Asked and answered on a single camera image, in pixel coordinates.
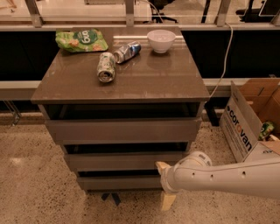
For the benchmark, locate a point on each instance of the grey drawer cabinet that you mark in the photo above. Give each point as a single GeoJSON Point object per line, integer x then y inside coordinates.
{"type": "Point", "coordinates": [148, 86]}

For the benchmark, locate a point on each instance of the cardboard box with lettering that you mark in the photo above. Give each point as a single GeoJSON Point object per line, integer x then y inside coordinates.
{"type": "Point", "coordinates": [249, 107]}

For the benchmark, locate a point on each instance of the green snack bag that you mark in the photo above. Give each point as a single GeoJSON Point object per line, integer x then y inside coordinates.
{"type": "Point", "coordinates": [81, 41]}

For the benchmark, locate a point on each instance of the grey middle drawer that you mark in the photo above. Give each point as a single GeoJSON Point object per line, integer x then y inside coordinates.
{"type": "Point", "coordinates": [120, 161]}

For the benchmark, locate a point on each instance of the blue silver soda can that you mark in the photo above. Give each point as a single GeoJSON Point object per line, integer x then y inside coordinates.
{"type": "Point", "coordinates": [127, 52]}

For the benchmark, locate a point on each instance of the grey drawer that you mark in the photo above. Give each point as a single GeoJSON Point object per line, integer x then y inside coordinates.
{"type": "Point", "coordinates": [119, 183]}
{"type": "Point", "coordinates": [120, 161]}
{"type": "Point", "coordinates": [124, 131]}

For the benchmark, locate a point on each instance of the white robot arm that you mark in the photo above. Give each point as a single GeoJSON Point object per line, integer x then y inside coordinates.
{"type": "Point", "coordinates": [195, 172]}

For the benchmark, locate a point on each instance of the green crushed soda can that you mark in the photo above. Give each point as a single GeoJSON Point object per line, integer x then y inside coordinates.
{"type": "Point", "coordinates": [106, 67]}

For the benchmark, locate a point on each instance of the white bowl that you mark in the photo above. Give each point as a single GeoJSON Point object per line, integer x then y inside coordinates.
{"type": "Point", "coordinates": [161, 40]}

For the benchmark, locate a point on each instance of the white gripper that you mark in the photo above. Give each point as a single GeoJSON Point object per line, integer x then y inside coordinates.
{"type": "Point", "coordinates": [164, 178]}

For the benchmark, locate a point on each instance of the grey top drawer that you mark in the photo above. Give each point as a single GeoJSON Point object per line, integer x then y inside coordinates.
{"type": "Point", "coordinates": [124, 131]}

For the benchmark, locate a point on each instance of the grey bottom drawer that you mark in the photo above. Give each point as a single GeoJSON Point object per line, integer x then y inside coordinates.
{"type": "Point", "coordinates": [119, 183]}

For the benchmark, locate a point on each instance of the green can in box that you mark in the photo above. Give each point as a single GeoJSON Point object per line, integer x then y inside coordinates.
{"type": "Point", "coordinates": [267, 128]}

